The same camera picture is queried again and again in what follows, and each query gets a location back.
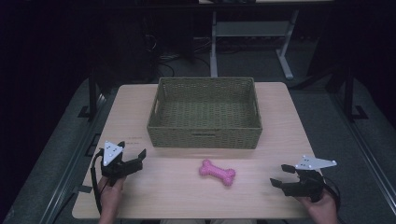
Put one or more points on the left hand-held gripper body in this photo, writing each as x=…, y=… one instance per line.
x=115, y=169

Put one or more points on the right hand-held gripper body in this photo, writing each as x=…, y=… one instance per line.
x=306, y=182

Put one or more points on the pink bone-shaped dog toy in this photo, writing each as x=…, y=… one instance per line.
x=217, y=172

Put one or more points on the green woven basket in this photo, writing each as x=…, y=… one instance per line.
x=204, y=118

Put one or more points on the person's left hand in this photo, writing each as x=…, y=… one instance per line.
x=110, y=194

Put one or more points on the person's right hand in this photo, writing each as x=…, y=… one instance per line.
x=320, y=209

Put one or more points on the aluminium floor rail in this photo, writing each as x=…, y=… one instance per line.
x=73, y=161
x=369, y=149

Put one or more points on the black metal post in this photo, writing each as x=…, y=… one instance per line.
x=348, y=93
x=92, y=93

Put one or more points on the grey metal desk frame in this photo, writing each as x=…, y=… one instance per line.
x=249, y=29

